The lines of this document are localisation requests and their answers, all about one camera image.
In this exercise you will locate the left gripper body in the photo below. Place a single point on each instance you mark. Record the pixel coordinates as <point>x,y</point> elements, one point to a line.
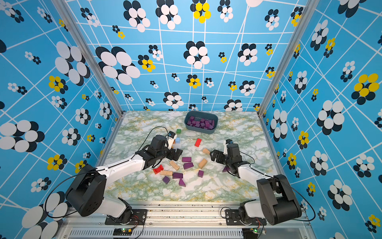
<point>161,155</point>

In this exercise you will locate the natural wood brick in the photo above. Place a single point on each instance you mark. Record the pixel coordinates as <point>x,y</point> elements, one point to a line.
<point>174,165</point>
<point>166,173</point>
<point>202,164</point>

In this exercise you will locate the purple cube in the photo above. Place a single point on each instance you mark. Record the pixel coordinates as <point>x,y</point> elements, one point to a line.
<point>200,173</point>
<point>166,179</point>

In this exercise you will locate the purple brick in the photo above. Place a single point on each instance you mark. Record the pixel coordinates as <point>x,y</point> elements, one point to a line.
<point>177,175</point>
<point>188,165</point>
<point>186,159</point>

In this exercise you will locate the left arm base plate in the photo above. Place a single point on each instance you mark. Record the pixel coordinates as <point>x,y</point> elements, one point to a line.
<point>132,217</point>

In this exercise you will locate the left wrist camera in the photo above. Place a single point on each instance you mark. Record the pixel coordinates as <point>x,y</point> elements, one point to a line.
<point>171,139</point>

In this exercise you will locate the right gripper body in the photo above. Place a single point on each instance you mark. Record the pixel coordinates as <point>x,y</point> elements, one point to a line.
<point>229,162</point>

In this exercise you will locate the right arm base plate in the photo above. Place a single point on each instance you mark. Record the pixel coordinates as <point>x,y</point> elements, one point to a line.
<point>238,218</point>

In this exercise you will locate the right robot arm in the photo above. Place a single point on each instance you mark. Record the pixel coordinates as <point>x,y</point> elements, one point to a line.
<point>277,203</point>

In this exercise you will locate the teal storage bin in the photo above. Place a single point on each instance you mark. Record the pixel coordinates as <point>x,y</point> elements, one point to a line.
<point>201,122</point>

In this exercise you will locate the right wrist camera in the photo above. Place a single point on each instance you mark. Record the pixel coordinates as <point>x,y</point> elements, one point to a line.
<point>231,149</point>

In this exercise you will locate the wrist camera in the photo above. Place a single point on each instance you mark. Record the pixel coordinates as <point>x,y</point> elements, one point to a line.
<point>231,149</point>
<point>171,139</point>

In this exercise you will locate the red brick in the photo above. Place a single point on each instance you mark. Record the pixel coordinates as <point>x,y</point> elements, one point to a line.
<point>198,142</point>

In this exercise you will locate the red arch block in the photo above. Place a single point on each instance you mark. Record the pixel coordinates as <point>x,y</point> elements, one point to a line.
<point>158,169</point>

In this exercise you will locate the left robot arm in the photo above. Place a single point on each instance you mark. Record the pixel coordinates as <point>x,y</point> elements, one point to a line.
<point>86,193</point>

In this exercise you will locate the aluminium rail frame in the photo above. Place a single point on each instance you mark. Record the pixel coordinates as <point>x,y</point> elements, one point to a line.
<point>182,220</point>

